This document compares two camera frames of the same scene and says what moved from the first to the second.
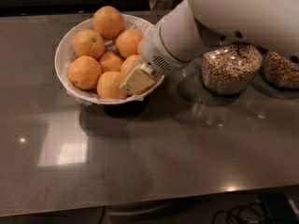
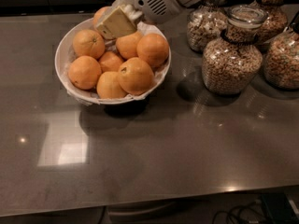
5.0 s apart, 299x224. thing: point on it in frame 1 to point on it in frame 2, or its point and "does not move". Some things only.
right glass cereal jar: [280, 70] does not move
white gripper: [154, 51] to [149, 0]
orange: [84, 72] does not move
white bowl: [64, 52] does not move
